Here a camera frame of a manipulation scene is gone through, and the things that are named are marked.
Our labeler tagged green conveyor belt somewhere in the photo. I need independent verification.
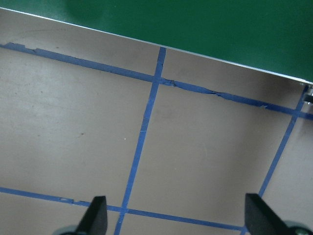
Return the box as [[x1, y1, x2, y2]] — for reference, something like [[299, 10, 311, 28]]
[[0, 0, 313, 83]]

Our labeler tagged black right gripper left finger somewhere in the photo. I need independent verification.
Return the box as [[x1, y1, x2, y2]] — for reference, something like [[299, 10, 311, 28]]
[[75, 196, 108, 235]]

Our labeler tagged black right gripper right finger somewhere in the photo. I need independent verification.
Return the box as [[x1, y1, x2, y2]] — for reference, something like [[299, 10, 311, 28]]
[[245, 193, 289, 235]]

